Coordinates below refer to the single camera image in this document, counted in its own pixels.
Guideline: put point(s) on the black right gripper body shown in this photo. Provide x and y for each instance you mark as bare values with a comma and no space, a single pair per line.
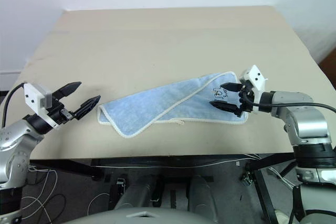
242,109

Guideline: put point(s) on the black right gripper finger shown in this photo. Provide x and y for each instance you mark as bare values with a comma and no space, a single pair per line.
232,87
225,106

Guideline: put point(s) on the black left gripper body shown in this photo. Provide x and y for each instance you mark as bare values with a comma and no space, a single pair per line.
60,116

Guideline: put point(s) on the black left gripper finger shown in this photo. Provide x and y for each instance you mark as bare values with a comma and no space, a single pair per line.
68,89
88,104

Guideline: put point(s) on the light blue towel white trim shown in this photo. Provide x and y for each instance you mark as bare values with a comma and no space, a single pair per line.
147,108

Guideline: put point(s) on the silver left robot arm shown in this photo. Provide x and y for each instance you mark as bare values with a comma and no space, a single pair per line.
13,134

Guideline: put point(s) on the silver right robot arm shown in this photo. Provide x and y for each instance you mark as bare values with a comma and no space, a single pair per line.
304,124

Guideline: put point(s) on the small metal latch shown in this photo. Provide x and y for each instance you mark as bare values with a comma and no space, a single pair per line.
120,182
247,179

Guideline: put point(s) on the grey robot torso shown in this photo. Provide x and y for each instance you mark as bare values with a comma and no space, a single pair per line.
147,217

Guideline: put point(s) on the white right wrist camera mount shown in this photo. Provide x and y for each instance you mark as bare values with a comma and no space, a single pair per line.
256,77

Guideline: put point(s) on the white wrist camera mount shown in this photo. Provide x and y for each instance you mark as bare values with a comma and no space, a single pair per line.
256,77
31,95

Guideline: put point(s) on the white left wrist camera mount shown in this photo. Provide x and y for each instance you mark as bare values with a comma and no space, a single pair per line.
31,95

